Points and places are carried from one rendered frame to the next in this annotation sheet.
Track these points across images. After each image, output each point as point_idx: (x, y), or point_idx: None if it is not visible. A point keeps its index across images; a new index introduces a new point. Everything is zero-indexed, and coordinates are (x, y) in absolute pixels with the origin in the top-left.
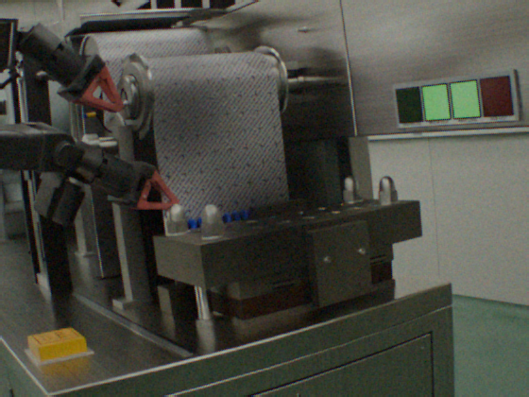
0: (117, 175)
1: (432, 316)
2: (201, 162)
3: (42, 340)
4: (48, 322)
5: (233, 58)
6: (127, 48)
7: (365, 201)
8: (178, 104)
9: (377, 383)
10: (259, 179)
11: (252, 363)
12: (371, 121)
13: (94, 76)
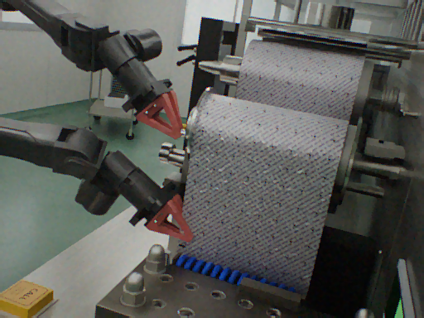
0: (133, 196)
1: None
2: (224, 214)
3: (10, 291)
4: (98, 263)
5: (303, 125)
6: (269, 67)
7: None
8: (216, 155)
9: None
10: (281, 253)
11: None
12: (389, 276)
13: (150, 102)
